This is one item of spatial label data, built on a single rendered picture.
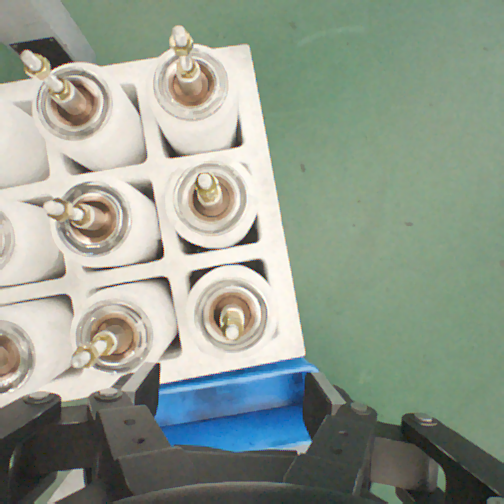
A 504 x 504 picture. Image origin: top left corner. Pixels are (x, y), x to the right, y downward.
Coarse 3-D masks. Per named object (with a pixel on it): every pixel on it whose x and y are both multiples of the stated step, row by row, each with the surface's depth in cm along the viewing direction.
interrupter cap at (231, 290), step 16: (208, 288) 36; (224, 288) 36; (240, 288) 36; (256, 288) 36; (208, 304) 36; (224, 304) 36; (240, 304) 36; (256, 304) 36; (208, 320) 36; (256, 320) 36; (208, 336) 36; (256, 336) 36; (224, 352) 36
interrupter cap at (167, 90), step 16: (160, 64) 36; (208, 64) 36; (160, 80) 36; (176, 80) 36; (208, 80) 36; (224, 80) 36; (160, 96) 36; (176, 96) 36; (192, 96) 36; (208, 96) 36; (224, 96) 36; (176, 112) 36; (192, 112) 36; (208, 112) 36
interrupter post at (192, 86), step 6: (198, 66) 33; (198, 72) 33; (180, 78) 33; (186, 78) 33; (192, 78) 33; (198, 78) 34; (180, 84) 35; (186, 84) 34; (192, 84) 34; (198, 84) 35; (186, 90) 35; (192, 90) 35; (198, 90) 36
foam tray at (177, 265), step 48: (240, 48) 44; (144, 96) 43; (240, 96) 44; (48, 144) 42; (240, 144) 51; (0, 192) 42; (48, 192) 42; (144, 192) 51; (0, 288) 44; (48, 288) 42; (96, 288) 45; (288, 288) 44; (288, 336) 44; (48, 384) 42; (96, 384) 42
